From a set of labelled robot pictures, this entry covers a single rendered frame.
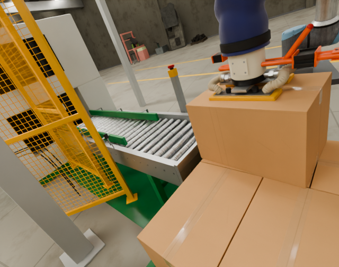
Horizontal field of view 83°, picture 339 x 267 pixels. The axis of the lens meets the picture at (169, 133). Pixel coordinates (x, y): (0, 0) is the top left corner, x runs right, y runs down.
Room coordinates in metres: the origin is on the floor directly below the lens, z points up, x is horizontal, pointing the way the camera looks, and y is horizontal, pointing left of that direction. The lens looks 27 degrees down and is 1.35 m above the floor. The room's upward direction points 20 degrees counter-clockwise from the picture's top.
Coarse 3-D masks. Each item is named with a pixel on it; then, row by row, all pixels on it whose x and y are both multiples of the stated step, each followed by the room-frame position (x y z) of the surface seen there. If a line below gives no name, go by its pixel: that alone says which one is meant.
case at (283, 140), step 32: (288, 96) 0.73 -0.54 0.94; (320, 96) 0.69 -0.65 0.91; (192, 128) 1.06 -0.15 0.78; (224, 128) 0.87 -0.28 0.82; (256, 128) 0.73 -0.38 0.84; (288, 128) 0.63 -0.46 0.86; (320, 128) 0.71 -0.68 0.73; (224, 160) 0.91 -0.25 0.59; (256, 160) 0.75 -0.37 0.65; (288, 160) 0.63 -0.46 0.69
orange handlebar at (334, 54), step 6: (336, 48) 0.70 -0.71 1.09; (324, 54) 0.70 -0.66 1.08; (330, 54) 0.68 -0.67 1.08; (336, 54) 0.66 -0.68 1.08; (276, 60) 0.83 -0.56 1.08; (282, 60) 0.81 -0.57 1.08; (288, 60) 0.79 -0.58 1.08; (222, 66) 1.07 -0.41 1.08; (228, 66) 1.01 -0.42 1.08; (264, 66) 0.87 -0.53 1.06
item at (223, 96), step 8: (256, 88) 0.83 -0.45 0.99; (280, 88) 0.79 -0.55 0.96; (216, 96) 0.97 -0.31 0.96; (224, 96) 0.93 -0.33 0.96; (232, 96) 0.90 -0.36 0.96; (240, 96) 0.86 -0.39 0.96; (248, 96) 0.83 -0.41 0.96; (256, 96) 0.80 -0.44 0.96; (264, 96) 0.77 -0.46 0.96; (272, 96) 0.75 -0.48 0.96
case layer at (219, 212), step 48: (336, 144) 0.77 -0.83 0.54; (192, 192) 0.80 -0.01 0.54; (240, 192) 0.69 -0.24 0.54; (288, 192) 0.59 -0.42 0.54; (336, 192) 0.51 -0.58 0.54; (144, 240) 0.62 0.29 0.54; (192, 240) 0.54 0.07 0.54; (240, 240) 0.47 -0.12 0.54; (288, 240) 0.41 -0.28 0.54; (336, 240) 0.35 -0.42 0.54
